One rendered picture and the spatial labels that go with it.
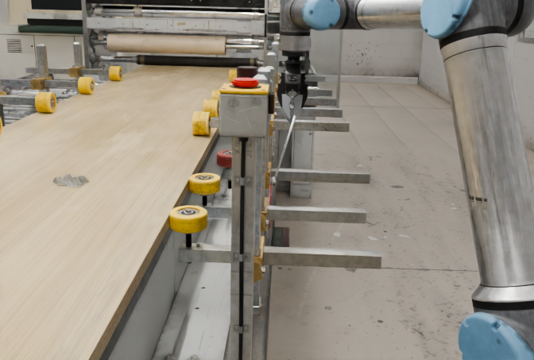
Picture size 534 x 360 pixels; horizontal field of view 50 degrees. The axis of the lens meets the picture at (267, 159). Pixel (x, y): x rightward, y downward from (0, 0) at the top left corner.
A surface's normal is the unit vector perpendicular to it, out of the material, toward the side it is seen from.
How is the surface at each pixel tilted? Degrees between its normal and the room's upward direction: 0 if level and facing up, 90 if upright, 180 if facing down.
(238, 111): 90
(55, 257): 0
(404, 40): 90
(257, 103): 90
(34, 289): 0
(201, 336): 0
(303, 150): 90
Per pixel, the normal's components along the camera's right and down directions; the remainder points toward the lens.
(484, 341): -0.90, 0.17
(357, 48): -0.02, 0.26
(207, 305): 0.03, -0.96
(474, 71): -0.45, -0.03
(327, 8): 0.33, 0.26
